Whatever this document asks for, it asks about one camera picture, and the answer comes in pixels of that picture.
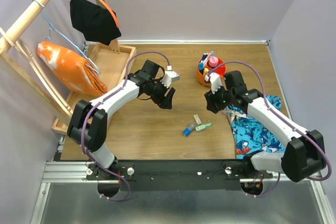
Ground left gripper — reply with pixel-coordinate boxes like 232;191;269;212
147;77;175;110

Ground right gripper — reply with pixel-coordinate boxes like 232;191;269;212
204;81;235;114

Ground small beige eraser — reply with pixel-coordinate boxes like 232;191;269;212
193;114;202;125

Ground green highlighter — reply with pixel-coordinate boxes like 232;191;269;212
195;123;212;132

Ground orange round organizer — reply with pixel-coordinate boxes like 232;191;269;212
196;56;226;87

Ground blue cap black highlighter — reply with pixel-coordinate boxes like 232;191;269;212
198;61;204;70

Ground blue cap grey glue stick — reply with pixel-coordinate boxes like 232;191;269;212
182;123;196;137

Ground pink cap glue stick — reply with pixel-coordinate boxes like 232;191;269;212
207;56;219;69

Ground pink cap white marker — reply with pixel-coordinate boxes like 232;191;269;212
204;51;214;63

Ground yellow cap pink highlighter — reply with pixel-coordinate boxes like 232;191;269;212
203;68;209;76

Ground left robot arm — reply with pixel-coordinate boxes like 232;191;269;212
67;60;180;179

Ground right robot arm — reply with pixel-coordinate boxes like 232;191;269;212
204;71;331;182

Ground blue shark print shorts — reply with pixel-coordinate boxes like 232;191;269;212
225;105;285;159

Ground wooden tray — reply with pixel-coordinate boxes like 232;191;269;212
51;43;136;135

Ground orange tie-dye cloth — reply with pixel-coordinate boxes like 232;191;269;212
37;41;108;97

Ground black cloth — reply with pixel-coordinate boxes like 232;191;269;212
70;0;121;46

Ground wooden clothes rack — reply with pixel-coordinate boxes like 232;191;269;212
1;0;110;125

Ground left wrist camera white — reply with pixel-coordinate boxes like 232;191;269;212
160;70;180;89

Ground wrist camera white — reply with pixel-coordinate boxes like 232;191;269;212
160;70;180;89
204;72;223;94

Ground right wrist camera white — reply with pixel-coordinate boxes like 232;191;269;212
204;72;223;94

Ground blue wire hanger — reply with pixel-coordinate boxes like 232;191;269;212
32;0;100;75

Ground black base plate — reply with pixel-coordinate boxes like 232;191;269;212
86;159;272;197

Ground aluminium rail frame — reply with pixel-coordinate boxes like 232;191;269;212
31;162;335;223

